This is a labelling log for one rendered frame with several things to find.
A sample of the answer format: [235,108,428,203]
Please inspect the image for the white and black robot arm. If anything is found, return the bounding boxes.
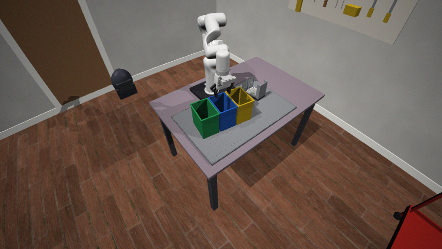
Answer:
[197,13,237,95]

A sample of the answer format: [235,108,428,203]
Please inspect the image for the green open-top bin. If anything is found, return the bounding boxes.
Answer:
[190,98,220,139]

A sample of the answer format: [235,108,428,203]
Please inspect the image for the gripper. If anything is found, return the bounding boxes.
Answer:
[210,73,234,98]

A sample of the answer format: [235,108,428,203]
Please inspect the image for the blue bin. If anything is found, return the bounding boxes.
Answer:
[208,92,238,131]

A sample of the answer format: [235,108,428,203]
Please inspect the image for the yellow open-top bin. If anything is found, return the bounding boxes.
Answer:
[225,87,255,125]

